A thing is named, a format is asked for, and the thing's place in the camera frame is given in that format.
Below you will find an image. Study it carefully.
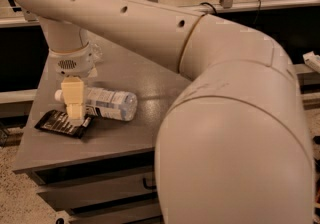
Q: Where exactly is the top grey drawer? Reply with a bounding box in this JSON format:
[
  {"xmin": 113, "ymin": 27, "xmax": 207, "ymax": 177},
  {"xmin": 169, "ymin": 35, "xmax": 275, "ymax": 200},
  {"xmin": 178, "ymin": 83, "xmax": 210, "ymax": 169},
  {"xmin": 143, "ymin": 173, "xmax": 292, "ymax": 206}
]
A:
[{"xmin": 37, "ymin": 166, "xmax": 155, "ymax": 211}]

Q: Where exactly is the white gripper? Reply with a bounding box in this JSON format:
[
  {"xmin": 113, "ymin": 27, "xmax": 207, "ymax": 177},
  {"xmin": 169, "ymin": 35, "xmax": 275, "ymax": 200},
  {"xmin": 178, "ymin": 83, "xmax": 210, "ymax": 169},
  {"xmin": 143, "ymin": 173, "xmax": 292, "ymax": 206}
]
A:
[{"xmin": 49, "ymin": 45, "xmax": 95, "ymax": 126}]

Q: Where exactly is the black drawer handle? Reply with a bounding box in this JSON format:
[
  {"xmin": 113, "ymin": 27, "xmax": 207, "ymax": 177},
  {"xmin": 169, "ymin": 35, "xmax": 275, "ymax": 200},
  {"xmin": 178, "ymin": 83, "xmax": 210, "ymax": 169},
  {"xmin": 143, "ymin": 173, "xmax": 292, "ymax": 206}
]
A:
[{"xmin": 142, "ymin": 178, "xmax": 157, "ymax": 190}]

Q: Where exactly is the black cable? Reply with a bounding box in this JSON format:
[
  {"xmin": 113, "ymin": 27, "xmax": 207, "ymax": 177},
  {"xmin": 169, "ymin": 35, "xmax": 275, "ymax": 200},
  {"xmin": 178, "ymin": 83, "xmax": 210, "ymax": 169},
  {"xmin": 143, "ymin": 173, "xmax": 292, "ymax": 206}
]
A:
[{"xmin": 199, "ymin": 0, "xmax": 262, "ymax": 26}]

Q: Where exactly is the black snack packet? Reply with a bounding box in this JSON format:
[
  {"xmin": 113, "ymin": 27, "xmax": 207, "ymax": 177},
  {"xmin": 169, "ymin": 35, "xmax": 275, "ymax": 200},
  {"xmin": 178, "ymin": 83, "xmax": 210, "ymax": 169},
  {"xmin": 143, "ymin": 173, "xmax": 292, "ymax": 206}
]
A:
[{"xmin": 35, "ymin": 110, "xmax": 93, "ymax": 139}]

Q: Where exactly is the grey drawer cabinet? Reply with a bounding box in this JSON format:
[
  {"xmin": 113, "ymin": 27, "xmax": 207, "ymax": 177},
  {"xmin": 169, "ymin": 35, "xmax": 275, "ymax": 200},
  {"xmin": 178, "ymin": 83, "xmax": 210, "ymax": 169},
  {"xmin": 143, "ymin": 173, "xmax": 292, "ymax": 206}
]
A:
[{"xmin": 13, "ymin": 35, "xmax": 189, "ymax": 224}]

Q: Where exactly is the grey drawer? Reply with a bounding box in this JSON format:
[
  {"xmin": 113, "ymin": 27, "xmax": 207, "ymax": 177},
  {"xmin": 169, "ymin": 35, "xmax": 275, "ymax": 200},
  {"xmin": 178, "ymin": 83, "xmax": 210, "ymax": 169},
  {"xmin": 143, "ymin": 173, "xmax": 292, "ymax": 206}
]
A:
[
  {"xmin": 37, "ymin": 166, "xmax": 155, "ymax": 211},
  {"xmin": 69, "ymin": 199, "xmax": 162, "ymax": 224}
]

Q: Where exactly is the blue label plastic water bottle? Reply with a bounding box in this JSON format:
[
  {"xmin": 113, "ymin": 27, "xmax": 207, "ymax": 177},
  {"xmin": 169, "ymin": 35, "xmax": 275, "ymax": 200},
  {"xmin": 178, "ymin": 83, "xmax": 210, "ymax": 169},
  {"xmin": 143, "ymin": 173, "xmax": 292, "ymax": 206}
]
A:
[{"xmin": 55, "ymin": 87, "xmax": 138, "ymax": 121}]

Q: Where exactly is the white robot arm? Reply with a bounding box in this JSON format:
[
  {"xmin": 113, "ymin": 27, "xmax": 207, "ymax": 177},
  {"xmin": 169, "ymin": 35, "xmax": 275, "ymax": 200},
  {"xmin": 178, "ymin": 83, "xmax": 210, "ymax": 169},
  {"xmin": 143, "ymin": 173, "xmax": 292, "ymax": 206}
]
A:
[{"xmin": 15, "ymin": 0, "xmax": 315, "ymax": 224}]

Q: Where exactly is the clear empty plastic bottle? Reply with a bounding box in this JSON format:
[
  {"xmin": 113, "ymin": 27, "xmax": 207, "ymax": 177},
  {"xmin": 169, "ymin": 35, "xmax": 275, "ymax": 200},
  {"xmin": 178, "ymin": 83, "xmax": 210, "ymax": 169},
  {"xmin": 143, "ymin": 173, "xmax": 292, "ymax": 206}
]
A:
[{"xmin": 90, "ymin": 43, "xmax": 103, "ymax": 63}]

